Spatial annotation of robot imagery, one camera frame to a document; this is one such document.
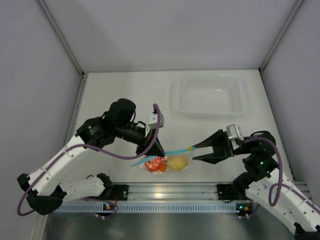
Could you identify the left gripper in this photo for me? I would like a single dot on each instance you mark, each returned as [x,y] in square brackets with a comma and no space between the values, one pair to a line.
[144,142]

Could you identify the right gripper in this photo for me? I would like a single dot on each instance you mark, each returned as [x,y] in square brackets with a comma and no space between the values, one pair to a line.
[227,146]

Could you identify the red fake apple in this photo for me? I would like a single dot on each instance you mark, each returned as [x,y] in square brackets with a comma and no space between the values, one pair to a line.
[153,165]

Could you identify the clear zip top bag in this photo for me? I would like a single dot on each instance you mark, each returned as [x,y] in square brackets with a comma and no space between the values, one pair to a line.
[188,152]

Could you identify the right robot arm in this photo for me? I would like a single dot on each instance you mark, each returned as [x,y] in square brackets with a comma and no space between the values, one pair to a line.
[264,181]

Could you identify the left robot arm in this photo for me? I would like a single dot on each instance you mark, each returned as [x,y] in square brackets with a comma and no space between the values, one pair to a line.
[45,189]

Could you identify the orange fake fruit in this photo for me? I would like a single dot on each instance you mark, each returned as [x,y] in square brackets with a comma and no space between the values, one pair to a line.
[163,167]

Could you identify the yellow fake fruit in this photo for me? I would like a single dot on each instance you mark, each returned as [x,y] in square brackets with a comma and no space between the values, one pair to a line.
[177,163]

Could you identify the clear plastic basket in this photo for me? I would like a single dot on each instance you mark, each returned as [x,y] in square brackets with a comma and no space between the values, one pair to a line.
[210,96]

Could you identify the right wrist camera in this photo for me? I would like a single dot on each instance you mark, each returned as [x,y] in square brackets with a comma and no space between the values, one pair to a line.
[234,132]

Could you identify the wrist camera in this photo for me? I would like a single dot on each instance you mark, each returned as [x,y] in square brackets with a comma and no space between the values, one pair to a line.
[152,121]
[234,132]

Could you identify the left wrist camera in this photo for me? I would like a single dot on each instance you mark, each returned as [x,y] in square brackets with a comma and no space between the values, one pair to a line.
[152,121]

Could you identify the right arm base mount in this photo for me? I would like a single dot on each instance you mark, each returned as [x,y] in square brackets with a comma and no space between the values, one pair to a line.
[226,192]

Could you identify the aluminium mounting rail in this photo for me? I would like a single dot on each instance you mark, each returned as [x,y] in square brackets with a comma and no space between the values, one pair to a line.
[175,191]

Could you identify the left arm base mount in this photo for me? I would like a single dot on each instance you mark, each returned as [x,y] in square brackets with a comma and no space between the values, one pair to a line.
[119,192]

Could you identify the slotted cable duct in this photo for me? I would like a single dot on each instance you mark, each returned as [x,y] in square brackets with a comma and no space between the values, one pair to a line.
[139,207]

